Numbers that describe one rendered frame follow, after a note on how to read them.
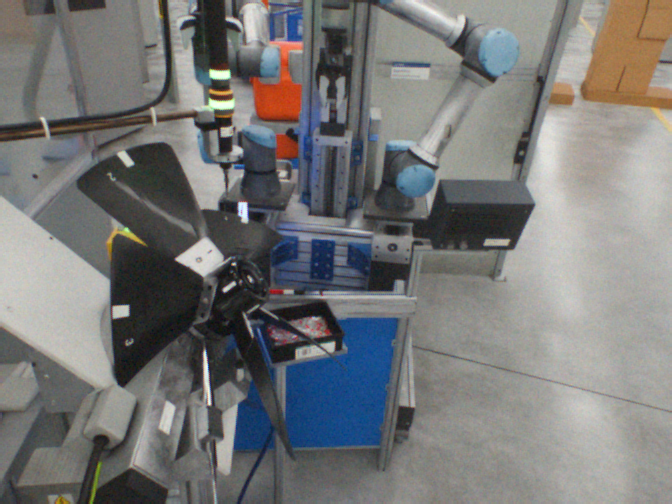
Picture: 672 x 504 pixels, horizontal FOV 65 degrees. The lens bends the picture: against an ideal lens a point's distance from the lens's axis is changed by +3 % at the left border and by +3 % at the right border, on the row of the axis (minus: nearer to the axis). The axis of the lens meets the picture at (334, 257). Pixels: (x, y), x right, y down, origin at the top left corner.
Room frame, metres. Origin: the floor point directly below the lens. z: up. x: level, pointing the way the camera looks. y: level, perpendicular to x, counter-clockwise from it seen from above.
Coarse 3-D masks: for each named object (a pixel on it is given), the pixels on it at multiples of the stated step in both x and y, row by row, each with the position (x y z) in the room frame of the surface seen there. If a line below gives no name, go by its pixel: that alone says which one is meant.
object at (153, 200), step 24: (144, 144) 1.03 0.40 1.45; (168, 144) 1.07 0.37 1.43; (96, 168) 0.92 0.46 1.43; (120, 168) 0.95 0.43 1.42; (144, 168) 0.98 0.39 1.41; (168, 168) 1.01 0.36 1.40; (96, 192) 0.89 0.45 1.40; (120, 192) 0.91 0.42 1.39; (144, 192) 0.94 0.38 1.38; (168, 192) 0.96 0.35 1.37; (192, 192) 1.00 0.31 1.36; (120, 216) 0.88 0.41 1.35; (144, 216) 0.91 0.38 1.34; (168, 216) 0.93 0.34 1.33; (192, 216) 0.95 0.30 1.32; (144, 240) 0.88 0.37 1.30; (168, 240) 0.90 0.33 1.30; (192, 240) 0.92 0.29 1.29
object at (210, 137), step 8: (200, 112) 0.93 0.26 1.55; (208, 112) 0.94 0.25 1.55; (200, 120) 0.93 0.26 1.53; (208, 120) 0.94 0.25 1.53; (200, 128) 0.94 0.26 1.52; (208, 128) 0.94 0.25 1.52; (216, 128) 0.95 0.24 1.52; (208, 136) 0.95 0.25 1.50; (216, 136) 0.95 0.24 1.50; (208, 144) 0.95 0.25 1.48; (216, 144) 0.95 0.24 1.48; (208, 152) 0.95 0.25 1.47; (216, 152) 0.95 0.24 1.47; (232, 152) 0.97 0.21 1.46; (240, 152) 0.97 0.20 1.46; (216, 160) 0.95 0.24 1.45; (224, 160) 0.94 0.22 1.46; (232, 160) 0.95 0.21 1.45
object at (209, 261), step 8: (200, 240) 0.93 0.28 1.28; (208, 240) 0.94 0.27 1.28; (192, 248) 0.91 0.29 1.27; (200, 248) 0.92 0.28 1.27; (208, 248) 0.93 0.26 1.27; (216, 248) 0.93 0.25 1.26; (184, 256) 0.90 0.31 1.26; (192, 256) 0.90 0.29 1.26; (200, 256) 0.91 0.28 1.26; (208, 256) 0.92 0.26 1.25; (216, 256) 0.92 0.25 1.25; (184, 264) 0.89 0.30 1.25; (192, 264) 0.89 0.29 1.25; (200, 264) 0.90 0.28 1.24; (208, 264) 0.91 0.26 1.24; (216, 264) 0.91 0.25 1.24; (200, 272) 0.89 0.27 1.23; (208, 272) 0.90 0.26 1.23
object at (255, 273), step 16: (240, 256) 0.92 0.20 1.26; (224, 272) 0.86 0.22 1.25; (240, 272) 0.88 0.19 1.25; (256, 272) 0.93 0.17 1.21; (240, 288) 0.83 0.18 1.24; (256, 288) 0.88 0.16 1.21; (224, 304) 0.83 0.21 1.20; (240, 304) 0.83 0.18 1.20; (256, 304) 0.84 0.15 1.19; (208, 320) 0.83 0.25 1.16; (224, 320) 0.85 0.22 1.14; (224, 336) 0.83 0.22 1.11
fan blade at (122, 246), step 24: (120, 240) 0.67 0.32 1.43; (120, 264) 0.64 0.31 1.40; (144, 264) 0.68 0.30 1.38; (168, 264) 0.73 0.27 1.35; (120, 288) 0.62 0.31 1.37; (144, 288) 0.66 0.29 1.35; (168, 288) 0.70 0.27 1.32; (192, 288) 0.76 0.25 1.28; (144, 312) 0.64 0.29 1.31; (168, 312) 0.69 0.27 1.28; (192, 312) 0.76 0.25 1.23; (120, 336) 0.58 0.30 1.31; (144, 336) 0.63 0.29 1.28; (168, 336) 0.69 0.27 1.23; (120, 360) 0.57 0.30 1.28; (144, 360) 0.62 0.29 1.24; (120, 384) 0.55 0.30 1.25
